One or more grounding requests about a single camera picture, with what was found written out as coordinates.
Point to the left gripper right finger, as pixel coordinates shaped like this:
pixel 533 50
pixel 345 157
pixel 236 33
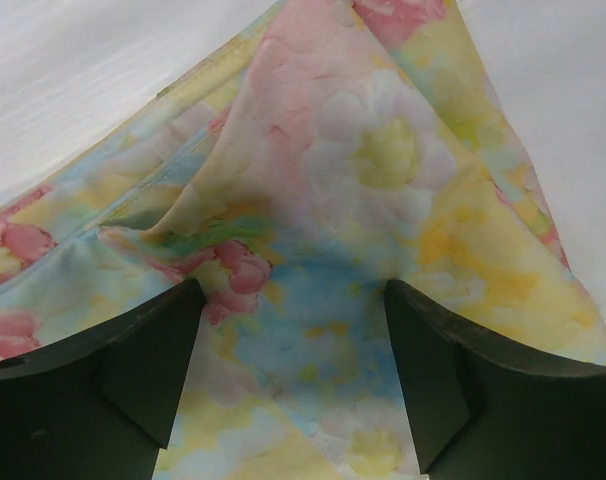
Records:
pixel 483 406

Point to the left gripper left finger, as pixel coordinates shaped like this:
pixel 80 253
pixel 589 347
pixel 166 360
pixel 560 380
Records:
pixel 101 403

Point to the pastel floral skirt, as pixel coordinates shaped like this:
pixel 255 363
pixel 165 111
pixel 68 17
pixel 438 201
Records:
pixel 329 148

